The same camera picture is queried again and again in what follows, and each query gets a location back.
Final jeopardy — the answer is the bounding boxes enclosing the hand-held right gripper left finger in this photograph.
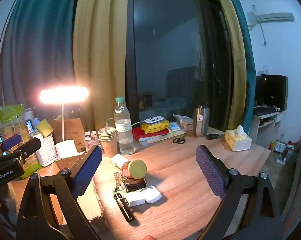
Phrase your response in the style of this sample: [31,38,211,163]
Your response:
[17,145,102,240]

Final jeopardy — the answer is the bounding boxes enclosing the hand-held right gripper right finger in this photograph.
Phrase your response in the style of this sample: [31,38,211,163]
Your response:
[196,144,282,240]

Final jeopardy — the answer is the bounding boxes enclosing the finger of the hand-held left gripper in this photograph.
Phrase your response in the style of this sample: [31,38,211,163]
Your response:
[14,137,42,165]
[0,134,22,155]

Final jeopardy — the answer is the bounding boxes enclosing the torn cardboard box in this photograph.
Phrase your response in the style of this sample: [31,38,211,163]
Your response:
[52,153,105,222]

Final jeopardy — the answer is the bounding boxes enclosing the pink jar with green lid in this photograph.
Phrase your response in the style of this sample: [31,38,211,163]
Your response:
[121,159,148,180]

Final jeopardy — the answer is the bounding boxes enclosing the black handheld tool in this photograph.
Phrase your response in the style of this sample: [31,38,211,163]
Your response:
[113,193,136,222]

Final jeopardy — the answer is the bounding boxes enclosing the white plug adapter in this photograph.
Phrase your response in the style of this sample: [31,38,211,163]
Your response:
[126,190,147,207]

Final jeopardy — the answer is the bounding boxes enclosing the white earbuds case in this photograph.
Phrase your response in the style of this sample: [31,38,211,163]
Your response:
[140,185,162,204]

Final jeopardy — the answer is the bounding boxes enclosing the white woven plastic basket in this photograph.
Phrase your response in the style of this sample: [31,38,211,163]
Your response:
[32,133,59,167]

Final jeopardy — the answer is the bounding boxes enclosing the yellow green sponge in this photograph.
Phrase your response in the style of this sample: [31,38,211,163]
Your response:
[35,119,55,138]

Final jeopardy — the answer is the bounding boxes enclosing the green tissue paper pack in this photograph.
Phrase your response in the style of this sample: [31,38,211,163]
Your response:
[0,103,42,180]

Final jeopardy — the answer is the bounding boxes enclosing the glass cup with stickers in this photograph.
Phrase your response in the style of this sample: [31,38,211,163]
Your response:
[84,131,100,151]

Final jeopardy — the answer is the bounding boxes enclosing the clear plastic clip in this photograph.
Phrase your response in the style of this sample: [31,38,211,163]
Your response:
[113,172,127,193]

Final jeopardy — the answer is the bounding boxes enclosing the white plastic bottle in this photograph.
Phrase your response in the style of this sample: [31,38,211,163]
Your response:
[112,154,130,169]

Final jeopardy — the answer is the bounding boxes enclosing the stack of brown paper cups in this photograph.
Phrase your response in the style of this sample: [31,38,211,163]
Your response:
[98,127,118,158]

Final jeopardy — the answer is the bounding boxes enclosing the brown cardboard lamp carton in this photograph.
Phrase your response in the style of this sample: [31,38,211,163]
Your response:
[50,118,87,153]

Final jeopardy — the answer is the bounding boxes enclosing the yellow tissue box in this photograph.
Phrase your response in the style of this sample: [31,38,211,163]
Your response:
[225,125,252,152]

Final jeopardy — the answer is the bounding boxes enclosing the black scissors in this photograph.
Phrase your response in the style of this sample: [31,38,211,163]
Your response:
[172,133,188,145]

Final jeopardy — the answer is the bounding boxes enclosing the dark brown bottle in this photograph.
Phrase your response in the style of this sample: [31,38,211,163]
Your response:
[124,177,148,193]

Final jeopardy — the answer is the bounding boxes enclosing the steel tumbler with tag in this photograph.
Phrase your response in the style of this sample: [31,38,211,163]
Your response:
[193,103,211,138]

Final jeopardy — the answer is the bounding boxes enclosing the clear plastic water bottle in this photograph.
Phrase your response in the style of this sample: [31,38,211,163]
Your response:
[114,97,135,155]

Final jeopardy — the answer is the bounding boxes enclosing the white small carton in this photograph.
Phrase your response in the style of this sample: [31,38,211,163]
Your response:
[173,114,194,131]

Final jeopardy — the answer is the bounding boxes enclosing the pale flat notebook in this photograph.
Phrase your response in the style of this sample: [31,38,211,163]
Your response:
[138,129,186,146]

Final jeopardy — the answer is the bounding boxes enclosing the white desk lamp base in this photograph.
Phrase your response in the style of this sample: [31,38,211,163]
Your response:
[40,87,89,159]

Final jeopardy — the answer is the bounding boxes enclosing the white computer desk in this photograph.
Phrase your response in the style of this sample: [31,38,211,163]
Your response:
[248,109,284,148]

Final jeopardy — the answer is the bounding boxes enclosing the yellow wet wipes packet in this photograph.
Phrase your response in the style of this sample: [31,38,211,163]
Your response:
[141,120,171,134]

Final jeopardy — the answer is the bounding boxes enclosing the white power bank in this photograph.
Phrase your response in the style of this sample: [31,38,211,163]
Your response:
[144,115,165,125]

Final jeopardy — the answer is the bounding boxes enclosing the narrow yellow curtain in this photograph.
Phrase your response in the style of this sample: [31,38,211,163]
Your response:
[210,0,249,132]

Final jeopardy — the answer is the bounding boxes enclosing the black computer monitor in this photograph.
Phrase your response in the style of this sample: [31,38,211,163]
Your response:
[260,74,289,112]

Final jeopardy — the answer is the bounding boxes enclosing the wide teal curtain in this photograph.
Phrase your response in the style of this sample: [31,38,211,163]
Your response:
[0,0,84,111]

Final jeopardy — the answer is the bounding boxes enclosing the wide yellow curtain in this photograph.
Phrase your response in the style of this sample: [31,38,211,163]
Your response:
[73,0,134,133]

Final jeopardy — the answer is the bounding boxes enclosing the dark glass sliding door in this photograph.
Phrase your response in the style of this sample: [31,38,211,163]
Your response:
[125,0,234,133]

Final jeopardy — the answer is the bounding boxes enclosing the narrow teal curtain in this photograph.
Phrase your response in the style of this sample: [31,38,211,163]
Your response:
[222,0,257,136]

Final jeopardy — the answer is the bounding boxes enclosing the white air conditioner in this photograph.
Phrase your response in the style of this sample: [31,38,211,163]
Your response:
[247,11,295,27]

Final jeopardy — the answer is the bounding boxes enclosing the white charging cable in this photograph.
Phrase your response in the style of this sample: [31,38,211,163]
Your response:
[104,118,147,130]

